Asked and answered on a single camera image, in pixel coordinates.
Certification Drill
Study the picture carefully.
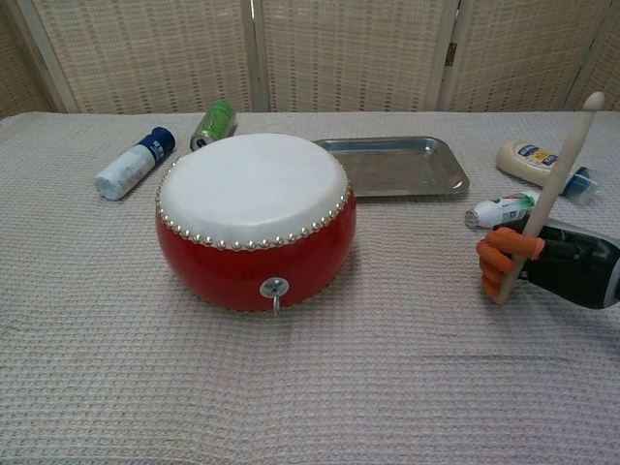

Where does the white spray bottle blue cap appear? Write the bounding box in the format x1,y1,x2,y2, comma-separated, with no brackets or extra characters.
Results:
94,126,176,201

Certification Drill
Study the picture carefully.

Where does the small white green bottle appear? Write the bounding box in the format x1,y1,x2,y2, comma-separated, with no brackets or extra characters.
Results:
464,189,543,230

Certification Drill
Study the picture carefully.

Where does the wooden drumstick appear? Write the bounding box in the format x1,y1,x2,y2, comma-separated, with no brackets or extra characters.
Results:
492,90,605,306

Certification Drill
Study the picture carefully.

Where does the woven folding screen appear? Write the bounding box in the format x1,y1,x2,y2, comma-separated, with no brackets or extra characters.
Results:
0,0,620,117

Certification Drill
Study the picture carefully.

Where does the green drink can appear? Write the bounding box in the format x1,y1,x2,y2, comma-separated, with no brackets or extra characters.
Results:
189,100,237,152

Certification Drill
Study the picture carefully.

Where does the mayonnaise squeeze bottle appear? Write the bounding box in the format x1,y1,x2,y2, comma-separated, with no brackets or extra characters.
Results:
495,139,600,205

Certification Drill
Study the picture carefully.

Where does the beige woven tablecloth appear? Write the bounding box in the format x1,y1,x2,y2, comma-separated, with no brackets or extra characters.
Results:
0,110,620,465

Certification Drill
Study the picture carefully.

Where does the red drum white skin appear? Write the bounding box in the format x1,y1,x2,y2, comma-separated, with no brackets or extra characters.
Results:
154,133,357,319

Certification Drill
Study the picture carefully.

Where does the rectangular metal tray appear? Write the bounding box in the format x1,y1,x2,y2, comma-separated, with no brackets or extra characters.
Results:
312,136,471,200

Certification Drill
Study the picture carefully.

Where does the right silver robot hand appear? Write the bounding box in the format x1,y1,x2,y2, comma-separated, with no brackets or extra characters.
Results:
477,217,620,311

